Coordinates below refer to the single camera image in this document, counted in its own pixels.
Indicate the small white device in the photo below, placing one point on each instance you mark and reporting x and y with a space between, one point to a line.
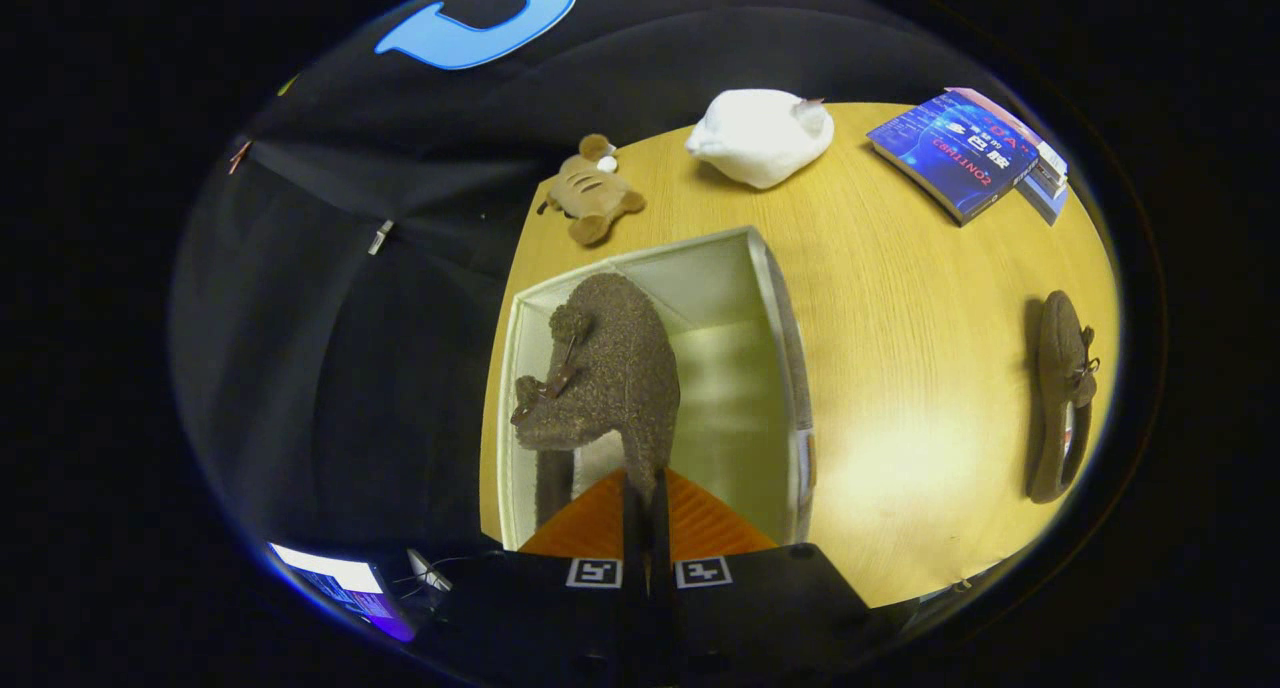
430 568

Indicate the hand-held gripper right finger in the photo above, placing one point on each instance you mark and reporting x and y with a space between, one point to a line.
770 608

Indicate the silver cloth clip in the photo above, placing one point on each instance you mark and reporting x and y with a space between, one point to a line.
380 236

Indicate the brown fuzzy shoe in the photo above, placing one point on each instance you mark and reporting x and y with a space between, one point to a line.
1058 388
615 368

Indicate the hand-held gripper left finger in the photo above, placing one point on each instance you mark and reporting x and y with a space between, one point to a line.
540 618

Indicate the white plush toy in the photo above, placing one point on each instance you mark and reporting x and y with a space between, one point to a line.
760 136

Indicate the copper cloth clip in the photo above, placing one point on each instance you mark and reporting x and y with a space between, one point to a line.
238 156

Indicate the brown plush toy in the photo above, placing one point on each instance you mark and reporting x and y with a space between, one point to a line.
592 193

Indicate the pink book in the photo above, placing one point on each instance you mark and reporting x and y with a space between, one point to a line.
985 103

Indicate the light blue book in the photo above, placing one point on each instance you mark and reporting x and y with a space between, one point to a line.
1045 203

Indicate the black backdrop cloth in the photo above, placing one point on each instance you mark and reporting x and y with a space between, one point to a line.
300 368

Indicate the grey fabric storage box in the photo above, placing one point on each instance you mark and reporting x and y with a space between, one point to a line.
735 368

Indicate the open laptop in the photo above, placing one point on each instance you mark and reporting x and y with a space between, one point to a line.
345 583

